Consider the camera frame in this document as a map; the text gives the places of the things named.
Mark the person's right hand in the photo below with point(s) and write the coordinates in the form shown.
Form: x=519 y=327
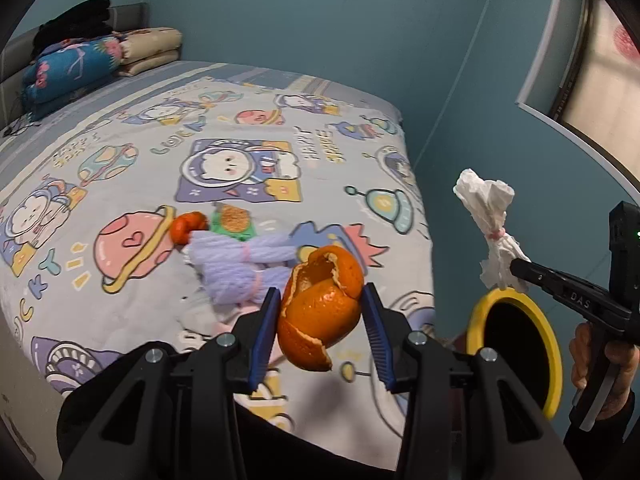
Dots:
x=627 y=375

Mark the blue floral folded quilt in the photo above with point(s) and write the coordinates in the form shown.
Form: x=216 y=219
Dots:
x=70 y=70

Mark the bed with cartoon sheet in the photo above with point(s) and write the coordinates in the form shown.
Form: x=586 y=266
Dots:
x=150 y=170

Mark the large orange peel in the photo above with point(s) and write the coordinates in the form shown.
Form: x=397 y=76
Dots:
x=320 y=310

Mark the yellow rimmed black trash bin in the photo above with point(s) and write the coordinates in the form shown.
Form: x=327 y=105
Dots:
x=474 y=325

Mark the person's right forearm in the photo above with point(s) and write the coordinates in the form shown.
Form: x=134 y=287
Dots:
x=610 y=450

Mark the small orange peel piece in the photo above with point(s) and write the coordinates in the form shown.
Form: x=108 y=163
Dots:
x=187 y=227

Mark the black folded clothing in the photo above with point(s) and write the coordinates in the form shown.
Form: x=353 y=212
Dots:
x=75 y=20

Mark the white tissue wad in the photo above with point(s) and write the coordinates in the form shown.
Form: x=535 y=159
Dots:
x=485 y=205

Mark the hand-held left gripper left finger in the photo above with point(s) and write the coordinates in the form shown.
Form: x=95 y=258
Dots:
x=265 y=340

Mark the lavender quilted cloth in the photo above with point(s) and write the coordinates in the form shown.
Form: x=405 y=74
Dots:
x=225 y=265

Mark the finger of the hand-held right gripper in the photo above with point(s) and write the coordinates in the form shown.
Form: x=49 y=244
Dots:
x=550 y=280

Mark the green snack packet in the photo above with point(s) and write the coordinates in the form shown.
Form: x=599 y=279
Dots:
x=232 y=222

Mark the beige patterned folded quilt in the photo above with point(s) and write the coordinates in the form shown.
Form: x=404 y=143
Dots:
x=150 y=47

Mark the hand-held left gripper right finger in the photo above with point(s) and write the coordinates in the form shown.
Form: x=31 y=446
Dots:
x=377 y=345

